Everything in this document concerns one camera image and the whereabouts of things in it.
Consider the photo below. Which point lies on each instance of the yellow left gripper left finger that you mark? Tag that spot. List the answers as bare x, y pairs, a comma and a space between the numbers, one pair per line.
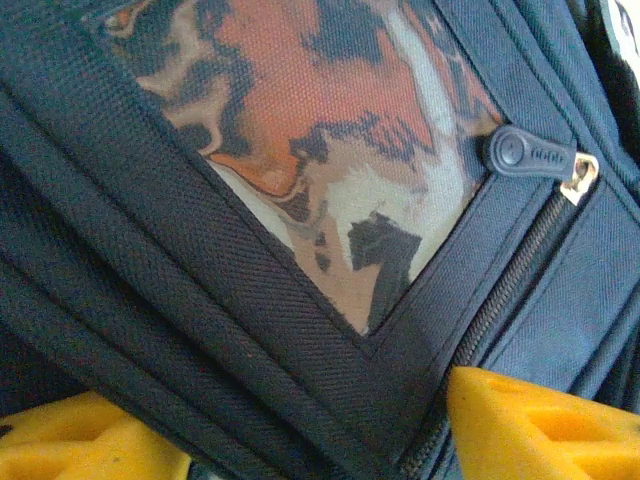
75, 440

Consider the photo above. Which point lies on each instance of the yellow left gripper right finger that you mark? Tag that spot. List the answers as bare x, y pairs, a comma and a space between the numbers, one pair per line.
540, 435

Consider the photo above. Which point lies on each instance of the navy blue school backpack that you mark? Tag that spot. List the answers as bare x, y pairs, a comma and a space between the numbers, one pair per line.
150, 250

